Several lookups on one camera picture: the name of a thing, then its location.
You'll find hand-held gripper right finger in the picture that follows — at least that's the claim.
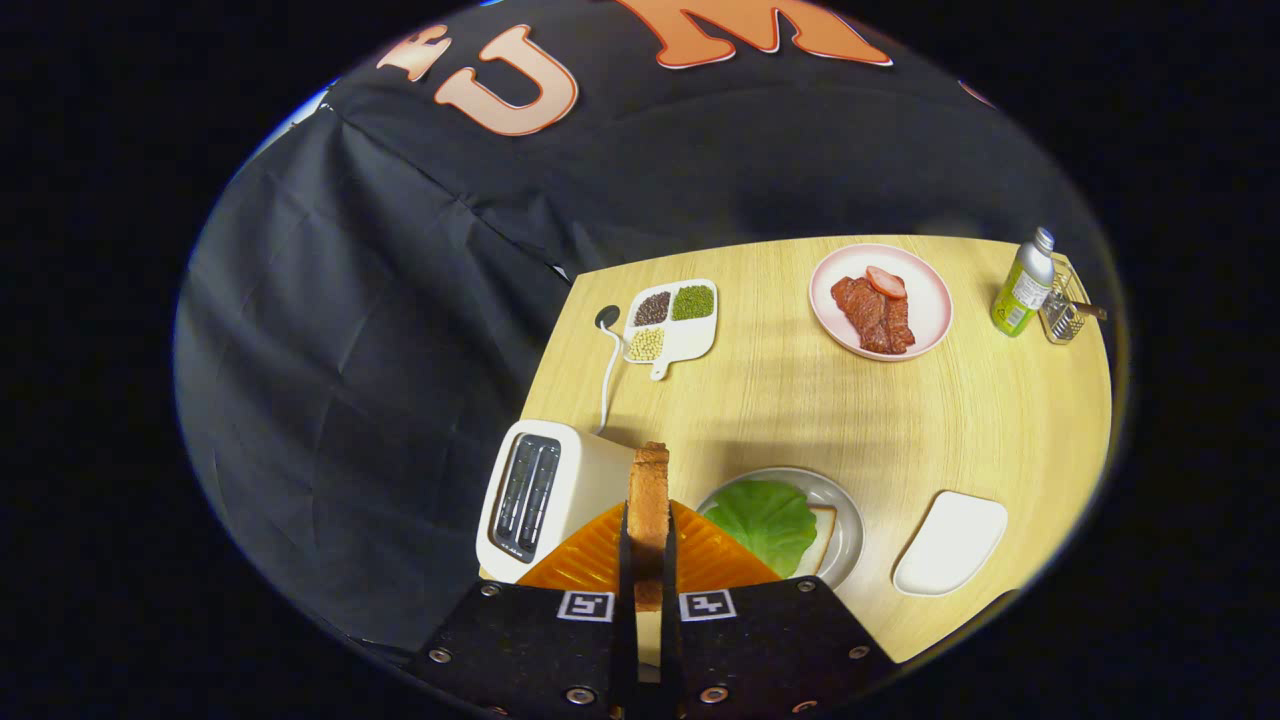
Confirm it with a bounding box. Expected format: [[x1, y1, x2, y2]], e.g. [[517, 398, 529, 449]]
[[660, 500, 901, 720]]

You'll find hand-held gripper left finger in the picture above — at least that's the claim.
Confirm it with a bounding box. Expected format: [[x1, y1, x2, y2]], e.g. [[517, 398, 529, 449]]
[[410, 500, 639, 720]]

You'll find toasted bread slice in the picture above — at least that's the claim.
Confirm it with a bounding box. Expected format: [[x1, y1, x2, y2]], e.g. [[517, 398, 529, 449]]
[[627, 442, 672, 681]]

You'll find green lettuce leaf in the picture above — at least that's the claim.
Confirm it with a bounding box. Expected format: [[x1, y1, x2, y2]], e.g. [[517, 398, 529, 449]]
[[703, 480, 819, 579]]

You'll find white toaster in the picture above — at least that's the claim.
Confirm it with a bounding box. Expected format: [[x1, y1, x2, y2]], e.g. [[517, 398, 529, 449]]
[[475, 420, 641, 586]]

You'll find white bread slice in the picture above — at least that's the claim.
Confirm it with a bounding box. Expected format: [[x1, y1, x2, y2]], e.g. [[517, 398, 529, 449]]
[[790, 505, 839, 581]]

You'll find white round plate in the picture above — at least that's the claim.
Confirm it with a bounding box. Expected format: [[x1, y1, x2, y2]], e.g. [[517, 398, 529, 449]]
[[695, 467, 866, 591]]

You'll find white compartment tray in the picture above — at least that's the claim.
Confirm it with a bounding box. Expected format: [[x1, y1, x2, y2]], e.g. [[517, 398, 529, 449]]
[[622, 279, 719, 382]]

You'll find white square plate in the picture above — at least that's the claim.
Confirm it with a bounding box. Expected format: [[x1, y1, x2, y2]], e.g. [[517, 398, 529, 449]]
[[892, 490, 1009, 598]]

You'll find brown meat steak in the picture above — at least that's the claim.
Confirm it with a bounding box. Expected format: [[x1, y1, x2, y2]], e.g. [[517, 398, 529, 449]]
[[831, 275, 917, 356]]

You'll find pink round plate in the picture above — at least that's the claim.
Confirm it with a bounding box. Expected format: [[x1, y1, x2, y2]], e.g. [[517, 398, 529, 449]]
[[808, 243, 954, 362]]

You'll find green label metal bottle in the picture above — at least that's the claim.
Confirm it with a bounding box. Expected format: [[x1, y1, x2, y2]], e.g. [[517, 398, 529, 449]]
[[990, 227, 1057, 338]]

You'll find white toaster cable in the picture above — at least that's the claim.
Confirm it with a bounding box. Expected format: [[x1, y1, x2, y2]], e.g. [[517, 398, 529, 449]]
[[596, 325, 626, 436]]

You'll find small wire basket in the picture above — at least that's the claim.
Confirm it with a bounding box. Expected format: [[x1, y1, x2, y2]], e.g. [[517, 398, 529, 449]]
[[1038, 262, 1093, 345]]

